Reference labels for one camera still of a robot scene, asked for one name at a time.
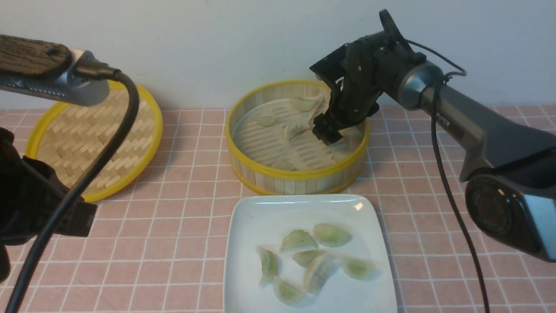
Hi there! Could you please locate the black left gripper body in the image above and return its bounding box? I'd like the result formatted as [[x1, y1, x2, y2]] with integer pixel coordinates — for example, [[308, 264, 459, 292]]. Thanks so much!
[[0, 127, 98, 283]]

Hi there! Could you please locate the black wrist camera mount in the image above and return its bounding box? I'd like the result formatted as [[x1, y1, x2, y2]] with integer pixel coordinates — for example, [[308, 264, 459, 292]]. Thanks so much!
[[309, 43, 348, 90]]

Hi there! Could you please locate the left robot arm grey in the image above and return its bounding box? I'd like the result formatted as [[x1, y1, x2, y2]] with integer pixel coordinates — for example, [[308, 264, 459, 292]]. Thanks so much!
[[1, 34, 140, 283]]

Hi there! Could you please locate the white square plate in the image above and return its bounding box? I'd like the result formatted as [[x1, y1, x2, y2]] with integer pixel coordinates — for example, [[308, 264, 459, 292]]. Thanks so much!
[[223, 194, 398, 313]]

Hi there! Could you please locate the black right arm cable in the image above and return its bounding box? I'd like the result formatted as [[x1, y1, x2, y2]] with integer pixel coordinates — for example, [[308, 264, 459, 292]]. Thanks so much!
[[379, 9, 491, 313]]

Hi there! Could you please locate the pink checkered tablecloth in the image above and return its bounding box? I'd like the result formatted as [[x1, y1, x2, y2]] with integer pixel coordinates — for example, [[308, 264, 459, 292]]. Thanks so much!
[[0, 105, 556, 313]]

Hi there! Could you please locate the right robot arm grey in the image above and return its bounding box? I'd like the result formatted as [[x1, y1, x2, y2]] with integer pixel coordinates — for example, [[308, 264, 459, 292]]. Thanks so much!
[[310, 31, 556, 262]]

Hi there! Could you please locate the dumpling in steamer front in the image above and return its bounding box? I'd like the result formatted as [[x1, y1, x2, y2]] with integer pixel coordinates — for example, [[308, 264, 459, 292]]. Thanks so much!
[[271, 159, 297, 172]]

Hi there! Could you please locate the bamboo steamer basket yellow rim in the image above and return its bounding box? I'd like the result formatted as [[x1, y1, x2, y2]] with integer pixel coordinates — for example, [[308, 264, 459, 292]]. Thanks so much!
[[225, 80, 370, 195]]

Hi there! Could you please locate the pale dumpling on plate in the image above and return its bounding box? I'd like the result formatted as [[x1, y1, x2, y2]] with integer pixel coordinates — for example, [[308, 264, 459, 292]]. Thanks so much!
[[303, 253, 334, 294]]

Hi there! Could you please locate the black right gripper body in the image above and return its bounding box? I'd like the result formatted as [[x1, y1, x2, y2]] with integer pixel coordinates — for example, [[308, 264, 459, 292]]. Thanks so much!
[[324, 31, 427, 127]]

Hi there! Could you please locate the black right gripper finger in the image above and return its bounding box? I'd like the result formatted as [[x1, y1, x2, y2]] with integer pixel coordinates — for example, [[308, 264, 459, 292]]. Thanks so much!
[[321, 123, 348, 145], [312, 114, 330, 135]]

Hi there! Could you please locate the bamboo steamer lid yellow rim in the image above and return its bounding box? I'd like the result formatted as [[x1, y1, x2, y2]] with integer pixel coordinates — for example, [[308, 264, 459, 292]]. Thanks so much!
[[24, 81, 163, 202]]

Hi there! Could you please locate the dumpling in steamer top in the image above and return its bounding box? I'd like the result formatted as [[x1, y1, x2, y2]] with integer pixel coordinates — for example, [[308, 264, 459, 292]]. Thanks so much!
[[290, 97, 321, 113]]

